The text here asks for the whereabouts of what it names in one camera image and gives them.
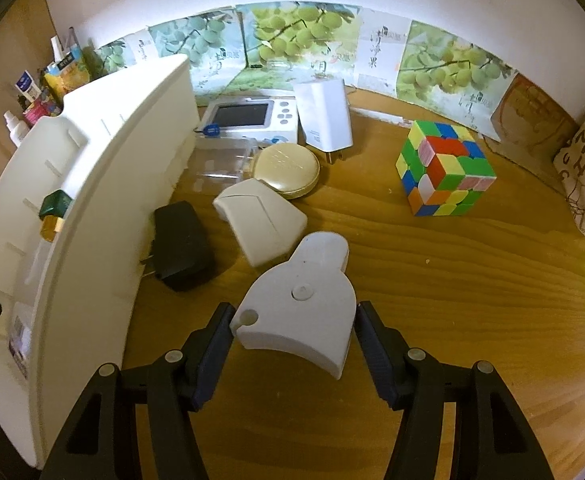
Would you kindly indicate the clear labelled plastic box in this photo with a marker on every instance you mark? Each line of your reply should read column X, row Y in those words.
column 20, row 332

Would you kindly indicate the white slim tube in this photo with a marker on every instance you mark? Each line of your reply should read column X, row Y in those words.
column 57, row 50

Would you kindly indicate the white charger adapter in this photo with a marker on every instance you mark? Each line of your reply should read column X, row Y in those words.
column 322, row 115

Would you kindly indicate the beige angular case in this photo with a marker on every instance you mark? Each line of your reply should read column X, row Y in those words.
column 262, row 220

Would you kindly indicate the round gold compact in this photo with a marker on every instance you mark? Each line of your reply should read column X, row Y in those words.
column 287, row 167

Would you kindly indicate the black charger plug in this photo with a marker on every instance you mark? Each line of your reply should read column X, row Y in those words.
column 180, row 245

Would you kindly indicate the brown cartoon cardboard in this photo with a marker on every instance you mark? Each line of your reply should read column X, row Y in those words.
column 532, row 115

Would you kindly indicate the green perfume bottle gold cap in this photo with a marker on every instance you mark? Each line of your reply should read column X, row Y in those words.
column 55, row 202

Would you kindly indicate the white digital camera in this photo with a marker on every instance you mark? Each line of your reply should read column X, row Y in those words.
column 237, row 112

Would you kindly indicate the colourful puzzle cube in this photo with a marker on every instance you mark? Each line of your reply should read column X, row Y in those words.
column 447, row 170

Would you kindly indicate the blue white tube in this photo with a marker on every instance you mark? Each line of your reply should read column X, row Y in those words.
column 27, row 87

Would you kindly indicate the white squeeze bottle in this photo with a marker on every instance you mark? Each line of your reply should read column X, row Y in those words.
column 15, row 127

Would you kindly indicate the clear small plastic case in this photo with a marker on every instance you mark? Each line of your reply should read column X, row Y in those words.
column 222, row 160

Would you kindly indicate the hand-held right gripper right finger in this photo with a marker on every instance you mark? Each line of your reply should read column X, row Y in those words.
column 377, row 355

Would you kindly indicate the white handheld device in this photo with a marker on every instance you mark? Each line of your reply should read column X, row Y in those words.
column 297, row 300

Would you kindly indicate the white plastic storage box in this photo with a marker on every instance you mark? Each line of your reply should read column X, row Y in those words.
column 97, row 185

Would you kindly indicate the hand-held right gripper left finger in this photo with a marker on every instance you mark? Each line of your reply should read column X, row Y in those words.
column 212, row 355

